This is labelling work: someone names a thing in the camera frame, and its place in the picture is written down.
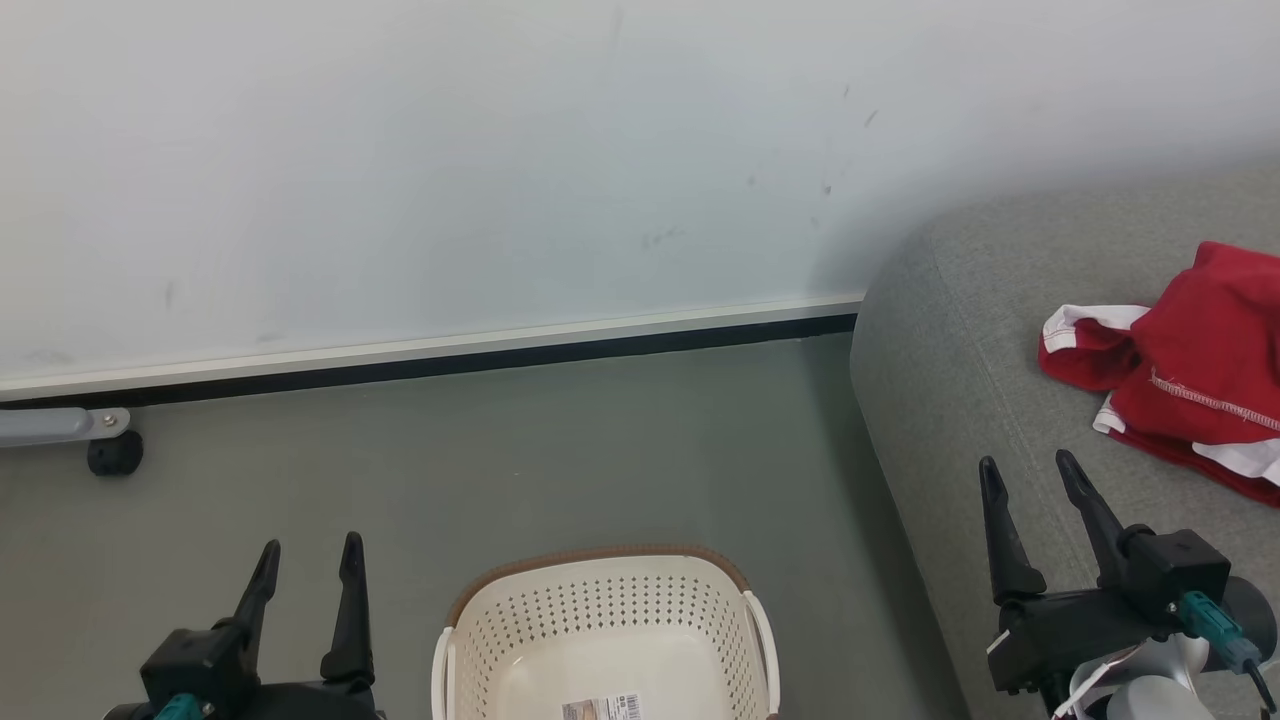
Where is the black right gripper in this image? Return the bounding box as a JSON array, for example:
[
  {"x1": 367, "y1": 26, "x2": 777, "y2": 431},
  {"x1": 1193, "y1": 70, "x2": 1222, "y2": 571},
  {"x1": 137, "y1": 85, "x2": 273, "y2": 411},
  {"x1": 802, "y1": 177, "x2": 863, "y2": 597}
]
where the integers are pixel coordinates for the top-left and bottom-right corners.
[{"x1": 979, "y1": 449, "x2": 1183, "y2": 717}]

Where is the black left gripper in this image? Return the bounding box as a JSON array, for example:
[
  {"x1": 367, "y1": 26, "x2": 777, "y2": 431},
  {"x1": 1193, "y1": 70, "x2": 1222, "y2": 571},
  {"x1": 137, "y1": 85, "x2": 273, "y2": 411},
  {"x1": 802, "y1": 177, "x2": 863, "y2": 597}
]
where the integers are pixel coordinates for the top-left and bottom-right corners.
[{"x1": 105, "y1": 532, "x2": 388, "y2": 720}]

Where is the red white sports garment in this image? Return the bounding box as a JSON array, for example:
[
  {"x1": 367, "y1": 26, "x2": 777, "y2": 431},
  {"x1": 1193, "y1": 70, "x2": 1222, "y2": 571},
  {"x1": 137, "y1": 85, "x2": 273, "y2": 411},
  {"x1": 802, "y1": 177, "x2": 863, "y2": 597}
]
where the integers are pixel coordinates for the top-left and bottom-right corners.
[{"x1": 1037, "y1": 240, "x2": 1280, "y2": 510}]

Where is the cream perforated laundry basket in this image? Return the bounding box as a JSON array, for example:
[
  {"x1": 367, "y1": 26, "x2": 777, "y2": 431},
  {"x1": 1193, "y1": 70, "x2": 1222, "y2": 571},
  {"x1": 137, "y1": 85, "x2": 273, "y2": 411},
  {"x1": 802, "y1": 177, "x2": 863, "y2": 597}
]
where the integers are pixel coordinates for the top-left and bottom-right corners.
[{"x1": 431, "y1": 544, "x2": 782, "y2": 720}]

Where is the grey fabric sofa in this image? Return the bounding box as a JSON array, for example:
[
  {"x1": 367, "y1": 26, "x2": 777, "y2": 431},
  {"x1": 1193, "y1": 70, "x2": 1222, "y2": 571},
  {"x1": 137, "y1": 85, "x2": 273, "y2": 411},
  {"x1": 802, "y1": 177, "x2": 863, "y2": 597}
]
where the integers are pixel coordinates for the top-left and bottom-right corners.
[{"x1": 849, "y1": 165, "x2": 1280, "y2": 720}]

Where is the black caster wheel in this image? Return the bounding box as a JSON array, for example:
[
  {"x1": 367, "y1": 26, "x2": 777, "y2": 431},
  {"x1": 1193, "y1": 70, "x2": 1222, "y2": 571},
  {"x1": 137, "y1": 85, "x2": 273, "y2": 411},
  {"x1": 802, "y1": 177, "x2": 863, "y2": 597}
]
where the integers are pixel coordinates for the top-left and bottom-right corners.
[{"x1": 86, "y1": 431, "x2": 145, "y2": 477}]

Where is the barcode label sticker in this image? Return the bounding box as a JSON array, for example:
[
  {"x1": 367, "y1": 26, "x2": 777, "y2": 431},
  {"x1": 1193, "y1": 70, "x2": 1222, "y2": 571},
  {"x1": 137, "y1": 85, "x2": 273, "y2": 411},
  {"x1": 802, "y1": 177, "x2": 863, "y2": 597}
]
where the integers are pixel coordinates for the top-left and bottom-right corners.
[{"x1": 561, "y1": 691, "x2": 644, "y2": 720}]

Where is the teal right cable connector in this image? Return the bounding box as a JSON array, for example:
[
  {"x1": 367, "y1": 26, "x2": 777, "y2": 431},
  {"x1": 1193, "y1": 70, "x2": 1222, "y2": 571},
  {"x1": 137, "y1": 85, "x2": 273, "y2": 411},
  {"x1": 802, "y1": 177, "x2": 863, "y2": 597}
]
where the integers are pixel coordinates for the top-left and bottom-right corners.
[{"x1": 1174, "y1": 589, "x2": 1264, "y2": 674}]

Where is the black right camera cable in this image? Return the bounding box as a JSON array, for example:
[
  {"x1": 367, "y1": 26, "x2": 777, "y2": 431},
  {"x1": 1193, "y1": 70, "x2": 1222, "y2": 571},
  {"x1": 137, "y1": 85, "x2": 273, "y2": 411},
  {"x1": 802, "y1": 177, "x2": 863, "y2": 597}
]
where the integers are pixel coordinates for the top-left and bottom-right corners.
[{"x1": 1244, "y1": 660, "x2": 1280, "y2": 717}]

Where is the white black wall baseboard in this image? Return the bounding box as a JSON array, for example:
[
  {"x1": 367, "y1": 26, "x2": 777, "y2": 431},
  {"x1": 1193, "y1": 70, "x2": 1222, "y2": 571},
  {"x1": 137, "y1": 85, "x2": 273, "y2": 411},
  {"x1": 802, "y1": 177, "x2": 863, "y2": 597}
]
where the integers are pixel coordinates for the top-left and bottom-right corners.
[{"x1": 0, "y1": 292, "x2": 866, "y2": 405}]

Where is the grey metal frame leg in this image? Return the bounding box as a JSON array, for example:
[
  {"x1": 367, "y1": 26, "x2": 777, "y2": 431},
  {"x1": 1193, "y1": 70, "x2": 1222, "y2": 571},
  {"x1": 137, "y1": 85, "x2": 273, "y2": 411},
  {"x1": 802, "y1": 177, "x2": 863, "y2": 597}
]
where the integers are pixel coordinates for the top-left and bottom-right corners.
[{"x1": 0, "y1": 406, "x2": 132, "y2": 448}]

